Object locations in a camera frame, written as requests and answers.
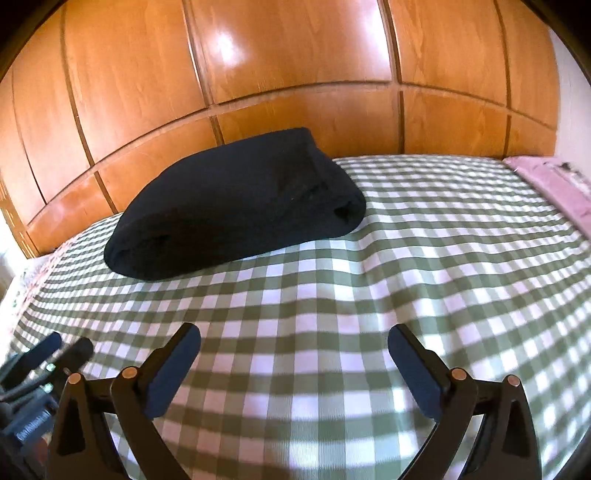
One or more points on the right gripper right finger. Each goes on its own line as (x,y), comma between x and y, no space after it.
(506,444)

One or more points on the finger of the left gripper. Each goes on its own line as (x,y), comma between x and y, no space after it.
(69,361)
(17,368)

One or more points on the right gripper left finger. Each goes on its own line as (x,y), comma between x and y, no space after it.
(82,447)

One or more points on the black pants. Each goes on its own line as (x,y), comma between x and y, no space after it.
(234,201)

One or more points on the floral bedsheet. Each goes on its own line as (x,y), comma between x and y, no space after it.
(25,285)

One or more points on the green white checkered bedsheet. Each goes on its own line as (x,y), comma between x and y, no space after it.
(294,379)

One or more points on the pink pillow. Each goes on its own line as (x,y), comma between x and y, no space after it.
(559,183)

